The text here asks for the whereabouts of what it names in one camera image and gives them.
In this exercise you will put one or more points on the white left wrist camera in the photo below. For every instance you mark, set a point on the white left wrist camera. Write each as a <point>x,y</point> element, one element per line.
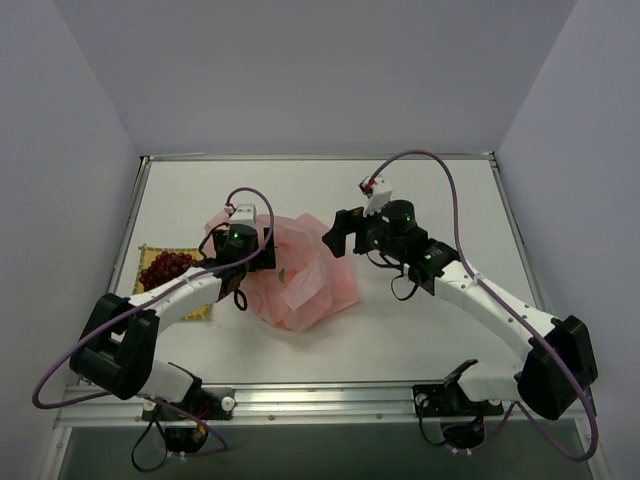
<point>243,214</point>

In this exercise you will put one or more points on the pink plastic bag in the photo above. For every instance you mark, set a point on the pink plastic bag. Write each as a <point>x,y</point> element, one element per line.
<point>308,283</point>

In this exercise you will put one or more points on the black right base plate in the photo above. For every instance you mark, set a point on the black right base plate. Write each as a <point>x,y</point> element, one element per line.
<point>437,400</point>

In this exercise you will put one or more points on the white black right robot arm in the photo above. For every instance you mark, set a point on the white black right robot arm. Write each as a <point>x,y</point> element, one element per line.
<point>556,358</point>

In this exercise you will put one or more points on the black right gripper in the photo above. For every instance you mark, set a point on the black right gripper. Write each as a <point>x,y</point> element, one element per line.
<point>358,237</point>

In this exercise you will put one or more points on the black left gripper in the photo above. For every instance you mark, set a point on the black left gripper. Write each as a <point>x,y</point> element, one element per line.
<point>267,256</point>

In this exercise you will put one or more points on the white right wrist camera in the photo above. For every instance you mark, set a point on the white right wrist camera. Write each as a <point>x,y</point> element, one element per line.
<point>378,193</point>

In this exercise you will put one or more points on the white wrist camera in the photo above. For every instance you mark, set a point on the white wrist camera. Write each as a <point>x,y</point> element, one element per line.
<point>243,214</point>
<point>378,193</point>

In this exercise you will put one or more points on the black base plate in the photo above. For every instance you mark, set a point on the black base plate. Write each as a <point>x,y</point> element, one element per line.
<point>437,400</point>
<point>211,403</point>

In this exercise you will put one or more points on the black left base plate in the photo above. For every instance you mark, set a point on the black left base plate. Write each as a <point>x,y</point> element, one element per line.
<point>211,403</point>

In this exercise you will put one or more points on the red fake grape bunch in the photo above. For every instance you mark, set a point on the red fake grape bunch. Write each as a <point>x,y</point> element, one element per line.
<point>163,267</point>

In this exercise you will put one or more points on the aluminium front frame rail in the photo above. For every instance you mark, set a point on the aluminium front frame rail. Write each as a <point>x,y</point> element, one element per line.
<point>265,404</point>

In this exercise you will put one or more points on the woven bamboo tray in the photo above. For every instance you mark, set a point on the woven bamboo tray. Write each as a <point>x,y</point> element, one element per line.
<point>146,253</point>

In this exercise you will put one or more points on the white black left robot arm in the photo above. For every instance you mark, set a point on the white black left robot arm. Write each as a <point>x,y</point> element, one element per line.
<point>117,347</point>

